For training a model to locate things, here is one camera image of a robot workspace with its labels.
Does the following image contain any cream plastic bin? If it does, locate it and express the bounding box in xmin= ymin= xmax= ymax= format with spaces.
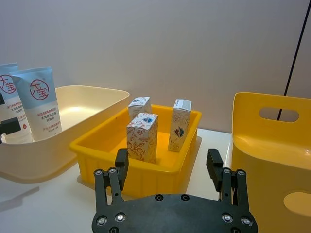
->
xmin=0 ymin=84 xmax=131 ymax=184

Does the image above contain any white floral carton, blue emblem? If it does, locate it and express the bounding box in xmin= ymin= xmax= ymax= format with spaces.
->
xmin=127 ymin=96 xmax=153 ymax=121
xmin=126 ymin=112 xmax=159 ymax=165

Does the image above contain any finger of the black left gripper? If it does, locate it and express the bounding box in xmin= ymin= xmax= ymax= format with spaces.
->
xmin=0 ymin=118 xmax=21 ymax=136

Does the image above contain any shallow yellow plastic tray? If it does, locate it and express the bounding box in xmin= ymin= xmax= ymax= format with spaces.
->
xmin=69 ymin=103 xmax=203 ymax=198

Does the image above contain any thin black cable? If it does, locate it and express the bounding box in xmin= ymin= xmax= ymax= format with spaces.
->
xmin=276 ymin=0 xmax=311 ymax=121

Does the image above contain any pale blue cream tube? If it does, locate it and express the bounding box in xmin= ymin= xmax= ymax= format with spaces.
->
xmin=0 ymin=63 xmax=34 ymax=144
xmin=9 ymin=67 xmax=63 ymax=142

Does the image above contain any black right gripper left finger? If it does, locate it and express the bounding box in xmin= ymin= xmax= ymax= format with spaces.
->
xmin=93 ymin=148 xmax=130 ymax=215

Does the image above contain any yellow plastic bin with handle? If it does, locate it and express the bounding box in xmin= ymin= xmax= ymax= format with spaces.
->
xmin=228 ymin=92 xmax=311 ymax=233

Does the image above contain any white floral carton, dark emblem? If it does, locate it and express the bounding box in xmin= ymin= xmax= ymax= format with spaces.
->
xmin=168 ymin=99 xmax=193 ymax=153

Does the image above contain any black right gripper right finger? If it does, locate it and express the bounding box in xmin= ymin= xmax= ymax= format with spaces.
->
xmin=206 ymin=148 xmax=250 ymax=212

